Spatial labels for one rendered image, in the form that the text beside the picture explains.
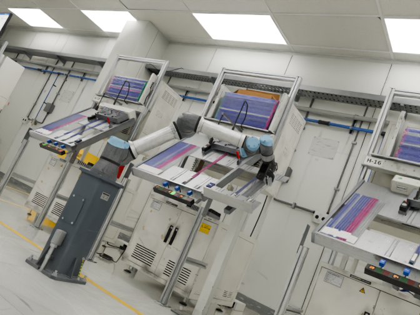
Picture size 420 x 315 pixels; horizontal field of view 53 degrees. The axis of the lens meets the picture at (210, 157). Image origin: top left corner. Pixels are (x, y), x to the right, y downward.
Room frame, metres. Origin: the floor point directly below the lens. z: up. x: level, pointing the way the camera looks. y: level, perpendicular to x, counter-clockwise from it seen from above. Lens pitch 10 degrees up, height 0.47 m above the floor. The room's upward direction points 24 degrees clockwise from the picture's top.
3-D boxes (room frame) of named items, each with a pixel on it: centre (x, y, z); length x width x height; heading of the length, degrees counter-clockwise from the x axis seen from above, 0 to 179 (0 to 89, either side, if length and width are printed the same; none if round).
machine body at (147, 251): (3.39, -0.16, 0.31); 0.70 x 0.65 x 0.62; 53
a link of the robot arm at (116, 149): (2.30, 0.49, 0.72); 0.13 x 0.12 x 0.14; 176
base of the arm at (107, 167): (2.29, 0.49, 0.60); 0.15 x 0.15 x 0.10
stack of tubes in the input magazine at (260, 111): (3.26, -0.14, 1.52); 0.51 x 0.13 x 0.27; 53
